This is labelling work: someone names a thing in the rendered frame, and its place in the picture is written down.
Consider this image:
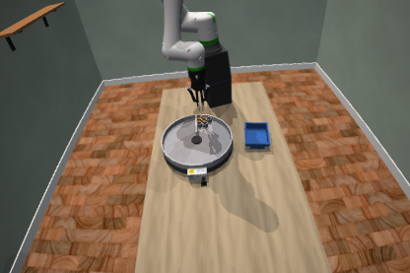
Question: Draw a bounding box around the blue open crate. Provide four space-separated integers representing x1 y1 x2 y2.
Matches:
244 122 270 150

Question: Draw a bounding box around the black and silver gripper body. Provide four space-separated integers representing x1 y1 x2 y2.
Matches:
190 78 206 92

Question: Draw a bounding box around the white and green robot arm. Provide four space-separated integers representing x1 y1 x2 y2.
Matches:
162 0 222 80

